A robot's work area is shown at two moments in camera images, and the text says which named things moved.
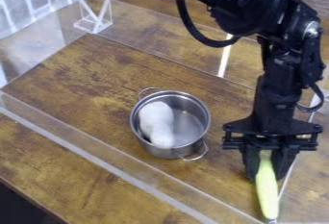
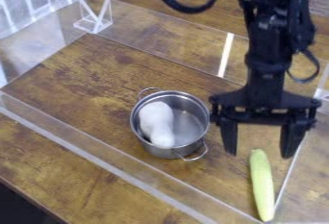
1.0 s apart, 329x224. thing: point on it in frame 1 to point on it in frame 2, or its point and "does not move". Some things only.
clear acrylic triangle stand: (91, 23) does not move
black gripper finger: (281, 159) to (289, 137)
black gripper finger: (250, 161) to (229, 130)
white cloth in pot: (157, 121) does not move
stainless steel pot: (190, 121) does not move
